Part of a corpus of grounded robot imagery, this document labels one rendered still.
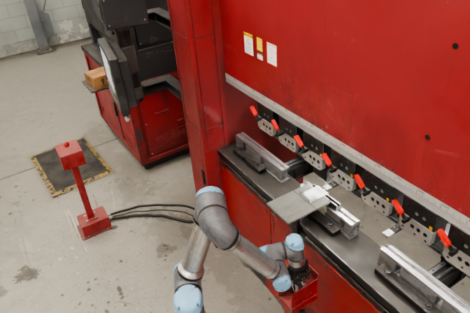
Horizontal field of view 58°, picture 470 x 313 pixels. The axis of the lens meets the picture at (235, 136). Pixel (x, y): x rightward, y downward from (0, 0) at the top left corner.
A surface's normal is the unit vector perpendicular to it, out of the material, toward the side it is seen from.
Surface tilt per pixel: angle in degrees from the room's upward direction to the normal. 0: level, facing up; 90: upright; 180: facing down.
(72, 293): 0
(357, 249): 0
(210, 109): 90
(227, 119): 90
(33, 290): 0
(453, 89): 90
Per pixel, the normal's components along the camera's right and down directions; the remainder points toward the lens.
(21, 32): 0.54, 0.41
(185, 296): -0.05, -0.77
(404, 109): -0.85, 0.33
